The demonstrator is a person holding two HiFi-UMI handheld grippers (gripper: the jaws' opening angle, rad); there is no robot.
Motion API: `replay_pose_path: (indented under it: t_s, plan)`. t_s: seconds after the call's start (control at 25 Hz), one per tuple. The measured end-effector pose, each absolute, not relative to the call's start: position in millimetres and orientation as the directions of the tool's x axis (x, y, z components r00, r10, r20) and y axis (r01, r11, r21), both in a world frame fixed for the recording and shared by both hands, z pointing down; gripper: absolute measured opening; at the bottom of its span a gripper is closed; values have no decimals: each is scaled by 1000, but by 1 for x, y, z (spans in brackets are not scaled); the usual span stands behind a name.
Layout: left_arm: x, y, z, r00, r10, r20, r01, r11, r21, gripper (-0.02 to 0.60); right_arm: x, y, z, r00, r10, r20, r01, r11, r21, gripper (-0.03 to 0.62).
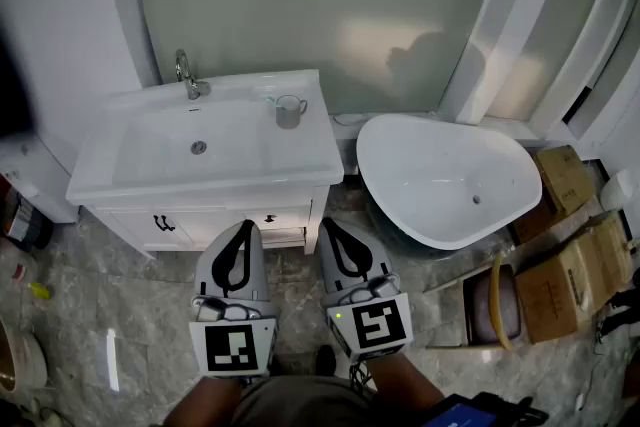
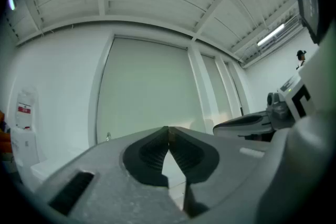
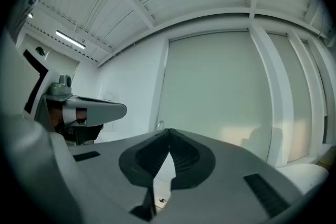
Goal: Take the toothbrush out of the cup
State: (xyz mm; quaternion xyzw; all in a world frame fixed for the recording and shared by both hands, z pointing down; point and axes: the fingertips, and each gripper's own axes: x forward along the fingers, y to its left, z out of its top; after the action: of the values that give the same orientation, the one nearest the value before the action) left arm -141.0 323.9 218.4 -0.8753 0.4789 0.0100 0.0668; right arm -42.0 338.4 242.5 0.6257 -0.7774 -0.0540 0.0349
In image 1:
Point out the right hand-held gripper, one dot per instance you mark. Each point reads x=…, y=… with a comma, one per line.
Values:
x=380, y=322

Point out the flat cardboard box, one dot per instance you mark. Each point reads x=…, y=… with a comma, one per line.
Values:
x=537, y=222

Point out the white oval bathtub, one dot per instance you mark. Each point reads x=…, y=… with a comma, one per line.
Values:
x=440, y=175

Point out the small cardboard box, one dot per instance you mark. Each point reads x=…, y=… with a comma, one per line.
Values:
x=565, y=177

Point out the white vanity cabinet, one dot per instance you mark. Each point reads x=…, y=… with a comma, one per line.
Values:
x=125, y=225

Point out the person's black shoe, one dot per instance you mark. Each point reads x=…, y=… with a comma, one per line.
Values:
x=326, y=360
x=275, y=365

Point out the small red object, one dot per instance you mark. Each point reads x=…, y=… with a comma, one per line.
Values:
x=18, y=270

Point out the white sliding door frame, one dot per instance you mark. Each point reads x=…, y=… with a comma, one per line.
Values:
x=545, y=15

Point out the black cabinet knob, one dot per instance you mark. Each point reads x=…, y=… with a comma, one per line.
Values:
x=270, y=218

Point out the person's left forearm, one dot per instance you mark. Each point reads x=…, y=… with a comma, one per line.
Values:
x=205, y=402

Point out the grey cup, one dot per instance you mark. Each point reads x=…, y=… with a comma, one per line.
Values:
x=287, y=117

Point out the small yellow object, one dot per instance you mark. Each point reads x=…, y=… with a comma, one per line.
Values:
x=40, y=291

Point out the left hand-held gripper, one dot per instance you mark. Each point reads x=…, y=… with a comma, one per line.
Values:
x=230, y=347

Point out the person's right forearm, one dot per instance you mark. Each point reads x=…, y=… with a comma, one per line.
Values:
x=405, y=382

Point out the person's grey shorts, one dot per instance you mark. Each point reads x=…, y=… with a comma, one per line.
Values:
x=305, y=402

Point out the large cardboard box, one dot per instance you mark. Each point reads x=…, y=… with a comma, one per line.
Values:
x=565, y=285

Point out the chrome washbasin drain plug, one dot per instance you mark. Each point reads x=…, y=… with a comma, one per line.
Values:
x=198, y=147

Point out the round beige bucket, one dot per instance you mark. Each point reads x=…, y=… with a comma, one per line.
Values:
x=22, y=357

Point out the teal and white toothbrush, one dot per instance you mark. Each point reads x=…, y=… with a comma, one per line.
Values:
x=271, y=100

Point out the chrome faucet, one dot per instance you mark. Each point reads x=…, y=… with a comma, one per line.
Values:
x=190, y=80

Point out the white side unit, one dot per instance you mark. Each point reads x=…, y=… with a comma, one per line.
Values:
x=35, y=175

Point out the white ceramic washbasin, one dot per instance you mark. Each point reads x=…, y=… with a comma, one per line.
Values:
x=150, y=140

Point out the black device with blue screen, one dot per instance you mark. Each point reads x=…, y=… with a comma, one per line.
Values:
x=460, y=415

